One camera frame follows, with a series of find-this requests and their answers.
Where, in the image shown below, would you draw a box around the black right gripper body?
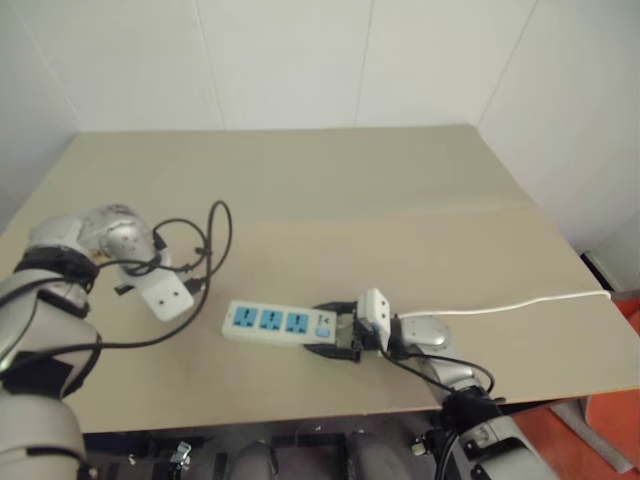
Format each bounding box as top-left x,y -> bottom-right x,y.
335,308 -> 383,357

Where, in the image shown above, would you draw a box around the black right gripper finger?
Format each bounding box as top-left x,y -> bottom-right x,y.
311,299 -> 359,318
299,343 -> 364,365

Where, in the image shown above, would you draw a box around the white power strip blue sockets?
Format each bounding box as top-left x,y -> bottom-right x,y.
221,299 -> 342,347

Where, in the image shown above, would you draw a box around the dark rounded shape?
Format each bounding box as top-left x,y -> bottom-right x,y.
233,439 -> 279,480

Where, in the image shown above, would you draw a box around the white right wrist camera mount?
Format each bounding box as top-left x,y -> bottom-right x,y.
355,288 -> 393,351

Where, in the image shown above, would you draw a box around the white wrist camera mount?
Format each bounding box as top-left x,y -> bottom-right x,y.
116,248 -> 196,322
355,288 -> 393,351

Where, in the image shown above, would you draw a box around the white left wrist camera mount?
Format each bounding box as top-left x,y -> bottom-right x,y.
116,248 -> 196,322

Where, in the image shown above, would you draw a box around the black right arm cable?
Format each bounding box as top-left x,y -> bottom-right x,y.
376,311 -> 499,480

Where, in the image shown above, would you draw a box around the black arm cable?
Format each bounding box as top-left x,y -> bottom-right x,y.
376,311 -> 499,480
0,199 -> 234,372

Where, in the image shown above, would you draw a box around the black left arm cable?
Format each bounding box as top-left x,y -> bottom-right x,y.
0,199 -> 234,372

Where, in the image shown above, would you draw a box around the white power strip cord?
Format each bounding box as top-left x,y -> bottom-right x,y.
397,290 -> 612,321

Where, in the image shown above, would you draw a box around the black under-table frame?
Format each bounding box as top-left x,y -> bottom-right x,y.
82,410 -> 454,480

